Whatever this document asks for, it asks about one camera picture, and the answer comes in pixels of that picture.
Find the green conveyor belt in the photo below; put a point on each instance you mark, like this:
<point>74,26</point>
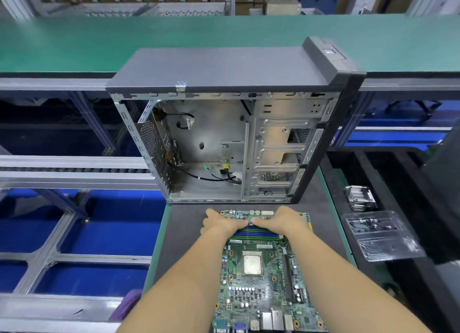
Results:
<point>72,41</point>

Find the clear plastic screw tray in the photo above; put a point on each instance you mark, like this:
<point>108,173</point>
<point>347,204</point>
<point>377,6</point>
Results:
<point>384,236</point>

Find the person's right hand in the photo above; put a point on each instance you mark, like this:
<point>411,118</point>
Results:
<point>290,221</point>

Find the silver square CPU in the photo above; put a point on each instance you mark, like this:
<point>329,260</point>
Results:
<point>252,264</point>

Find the person's left hand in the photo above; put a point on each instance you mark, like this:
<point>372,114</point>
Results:
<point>223,225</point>

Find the person's right forearm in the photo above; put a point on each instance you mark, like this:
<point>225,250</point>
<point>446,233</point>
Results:
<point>359,286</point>

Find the person's left forearm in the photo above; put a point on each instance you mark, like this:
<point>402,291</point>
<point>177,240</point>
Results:
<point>176,289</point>

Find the grey roller conveyor rail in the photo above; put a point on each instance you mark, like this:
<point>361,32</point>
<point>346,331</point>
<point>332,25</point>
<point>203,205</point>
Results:
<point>57,311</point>

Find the green motherboard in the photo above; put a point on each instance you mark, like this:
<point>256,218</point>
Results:
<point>251,300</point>

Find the black CPU cooler fan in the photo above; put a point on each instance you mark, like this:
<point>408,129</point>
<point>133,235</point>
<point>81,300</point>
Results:
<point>359,197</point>

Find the grey metal computer case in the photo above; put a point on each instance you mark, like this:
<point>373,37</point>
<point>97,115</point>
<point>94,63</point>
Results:
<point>223,67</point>

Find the grey flat metal rail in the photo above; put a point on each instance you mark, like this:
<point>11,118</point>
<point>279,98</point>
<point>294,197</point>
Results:
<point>72,172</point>

